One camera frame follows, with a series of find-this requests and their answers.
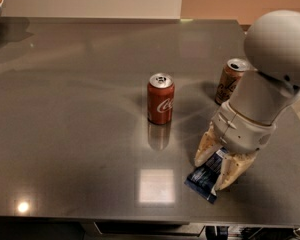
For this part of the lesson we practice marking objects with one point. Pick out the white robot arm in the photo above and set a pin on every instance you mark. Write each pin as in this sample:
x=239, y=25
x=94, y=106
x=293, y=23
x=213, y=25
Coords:
x=272, y=47

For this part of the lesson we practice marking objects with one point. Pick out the red coca-cola can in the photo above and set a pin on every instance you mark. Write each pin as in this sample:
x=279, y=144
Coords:
x=160, y=98

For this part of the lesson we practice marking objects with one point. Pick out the orange la croix can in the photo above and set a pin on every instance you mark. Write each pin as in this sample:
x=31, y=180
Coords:
x=231, y=74

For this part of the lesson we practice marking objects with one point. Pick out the blue rxbar blueberry wrapper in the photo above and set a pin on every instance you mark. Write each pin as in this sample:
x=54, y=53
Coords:
x=203, y=179

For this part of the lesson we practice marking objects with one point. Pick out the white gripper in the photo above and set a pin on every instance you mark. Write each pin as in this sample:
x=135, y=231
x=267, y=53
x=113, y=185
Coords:
x=240, y=130

